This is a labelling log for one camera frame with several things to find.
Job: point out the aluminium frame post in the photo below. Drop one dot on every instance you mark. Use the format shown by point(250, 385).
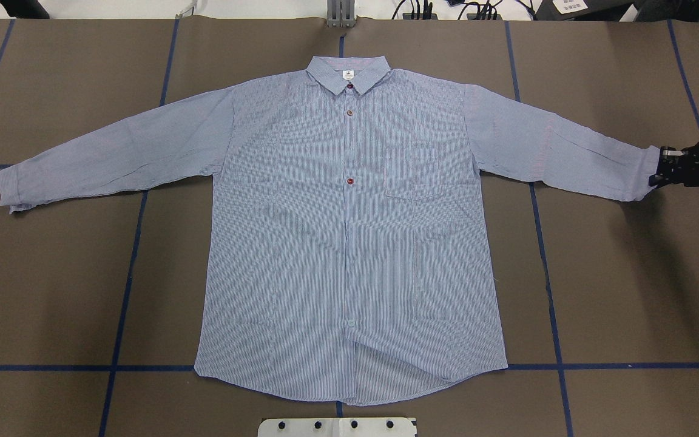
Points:
point(341, 13)

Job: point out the light blue striped shirt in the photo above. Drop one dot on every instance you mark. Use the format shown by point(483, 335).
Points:
point(349, 257)

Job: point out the white pedestal column with base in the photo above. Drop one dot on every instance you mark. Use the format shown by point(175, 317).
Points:
point(363, 426)

